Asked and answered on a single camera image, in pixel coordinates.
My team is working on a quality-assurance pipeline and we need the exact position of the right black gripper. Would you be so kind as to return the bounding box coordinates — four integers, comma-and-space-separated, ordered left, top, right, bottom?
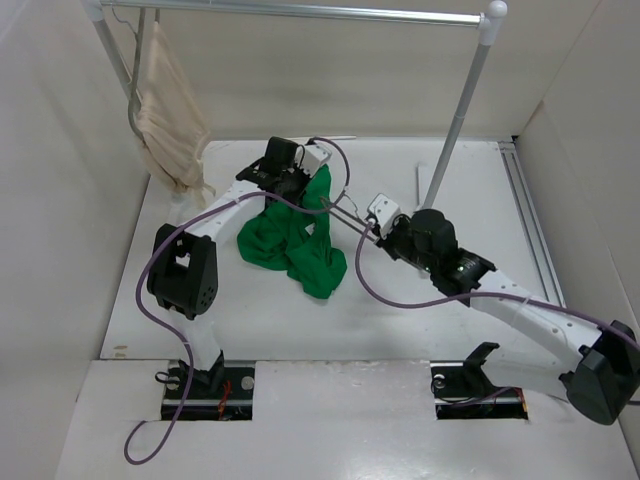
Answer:
372, 216, 437, 274

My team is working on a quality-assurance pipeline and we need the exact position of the green t shirt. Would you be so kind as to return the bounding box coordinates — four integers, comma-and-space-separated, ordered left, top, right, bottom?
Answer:
236, 162, 348, 300

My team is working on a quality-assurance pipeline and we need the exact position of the grey clothes hanger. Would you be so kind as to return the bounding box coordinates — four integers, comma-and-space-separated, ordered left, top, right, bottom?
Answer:
320, 193, 367, 234

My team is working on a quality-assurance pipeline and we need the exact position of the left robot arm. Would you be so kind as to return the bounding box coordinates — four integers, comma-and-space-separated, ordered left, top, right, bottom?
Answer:
147, 137, 331, 400

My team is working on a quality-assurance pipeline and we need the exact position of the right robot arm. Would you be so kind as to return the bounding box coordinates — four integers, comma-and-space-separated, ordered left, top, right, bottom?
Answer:
366, 201, 639, 425

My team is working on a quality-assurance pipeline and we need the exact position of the beige hanging garment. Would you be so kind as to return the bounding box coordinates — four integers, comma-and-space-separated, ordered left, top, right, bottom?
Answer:
136, 22, 216, 209

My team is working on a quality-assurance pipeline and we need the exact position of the metal clothes rack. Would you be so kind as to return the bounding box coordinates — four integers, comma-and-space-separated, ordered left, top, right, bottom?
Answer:
82, 1, 509, 208

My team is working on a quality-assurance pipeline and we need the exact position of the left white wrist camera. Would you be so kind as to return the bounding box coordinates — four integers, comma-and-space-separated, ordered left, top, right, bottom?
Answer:
298, 144, 332, 178

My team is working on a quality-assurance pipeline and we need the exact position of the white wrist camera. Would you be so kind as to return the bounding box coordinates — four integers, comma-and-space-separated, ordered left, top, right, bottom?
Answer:
298, 144, 332, 178
366, 193, 401, 239

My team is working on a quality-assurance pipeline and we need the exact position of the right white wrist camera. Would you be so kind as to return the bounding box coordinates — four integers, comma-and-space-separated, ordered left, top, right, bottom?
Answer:
366, 193, 401, 239

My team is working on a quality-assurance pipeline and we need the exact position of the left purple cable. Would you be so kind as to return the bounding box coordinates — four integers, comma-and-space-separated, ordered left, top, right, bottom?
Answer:
122, 136, 352, 464

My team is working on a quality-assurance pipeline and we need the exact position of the aluminium rail on table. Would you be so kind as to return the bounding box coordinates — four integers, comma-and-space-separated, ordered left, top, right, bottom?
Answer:
498, 140, 566, 306

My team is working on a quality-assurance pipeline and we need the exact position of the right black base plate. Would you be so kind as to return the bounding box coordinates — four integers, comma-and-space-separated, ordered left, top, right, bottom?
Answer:
430, 362, 529, 420

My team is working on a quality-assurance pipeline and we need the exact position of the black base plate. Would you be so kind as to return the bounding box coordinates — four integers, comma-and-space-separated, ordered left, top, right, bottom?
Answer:
430, 362, 529, 420
154, 358, 255, 421

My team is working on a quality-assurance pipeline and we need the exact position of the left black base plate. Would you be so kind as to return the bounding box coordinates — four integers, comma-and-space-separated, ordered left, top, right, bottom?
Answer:
154, 358, 255, 421

